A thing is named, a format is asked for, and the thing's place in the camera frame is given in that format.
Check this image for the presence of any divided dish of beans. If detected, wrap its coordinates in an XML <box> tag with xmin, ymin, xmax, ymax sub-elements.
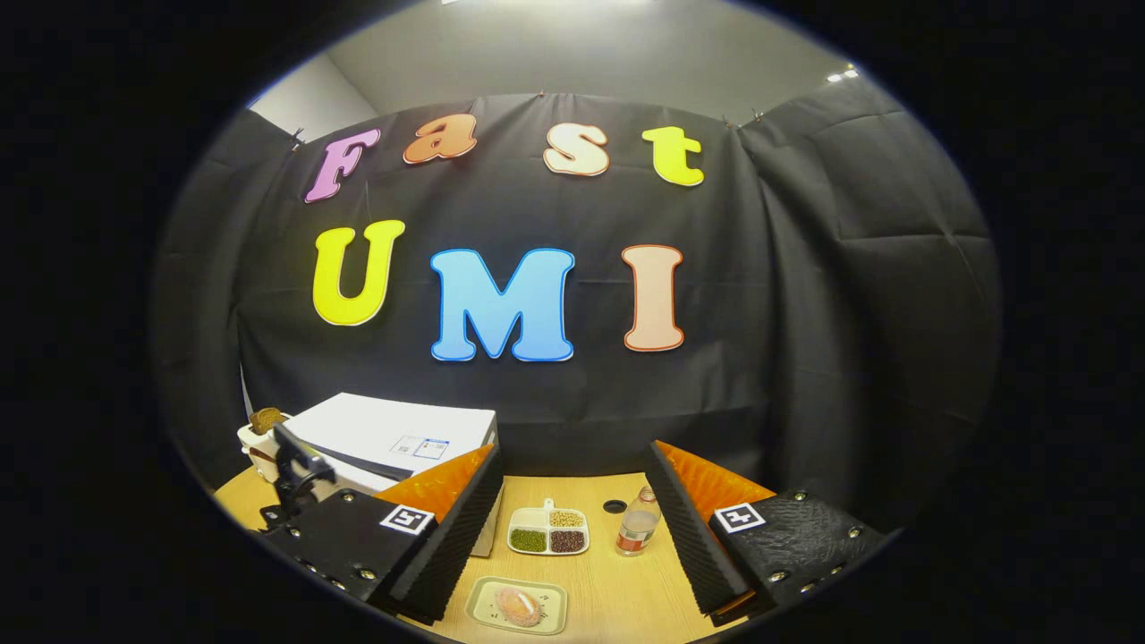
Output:
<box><xmin>506</xmin><ymin>498</ymin><xmax>591</xmax><ymax>557</ymax></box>

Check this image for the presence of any white toaster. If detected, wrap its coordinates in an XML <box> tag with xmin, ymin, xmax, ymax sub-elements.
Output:
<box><xmin>237</xmin><ymin>419</ymin><xmax>287</xmax><ymax>486</ymax></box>

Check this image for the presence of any white microwave oven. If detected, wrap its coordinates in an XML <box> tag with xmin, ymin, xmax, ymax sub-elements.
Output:
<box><xmin>277</xmin><ymin>392</ymin><xmax>502</xmax><ymax>557</ymax></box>

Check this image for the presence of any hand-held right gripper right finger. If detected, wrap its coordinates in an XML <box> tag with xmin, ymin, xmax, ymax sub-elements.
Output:
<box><xmin>646</xmin><ymin>440</ymin><xmax>886</xmax><ymax>627</ymax></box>

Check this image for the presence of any clear bottle with red label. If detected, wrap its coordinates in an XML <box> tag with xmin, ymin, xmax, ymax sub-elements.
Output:
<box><xmin>615</xmin><ymin>486</ymin><xmax>663</xmax><ymax>558</ymax></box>

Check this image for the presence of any sugar-coated orange bread roll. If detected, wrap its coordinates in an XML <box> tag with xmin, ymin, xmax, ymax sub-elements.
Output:
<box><xmin>495</xmin><ymin>586</ymin><xmax>543</xmax><ymax>628</ymax></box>

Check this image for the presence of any pale green speckled plate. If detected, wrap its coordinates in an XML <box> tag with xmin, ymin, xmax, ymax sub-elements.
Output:
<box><xmin>464</xmin><ymin>575</ymin><xmax>570</xmax><ymax>637</ymax></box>

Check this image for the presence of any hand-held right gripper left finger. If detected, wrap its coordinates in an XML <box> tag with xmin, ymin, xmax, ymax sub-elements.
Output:
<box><xmin>259</xmin><ymin>443</ymin><xmax>505</xmax><ymax>625</ymax></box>

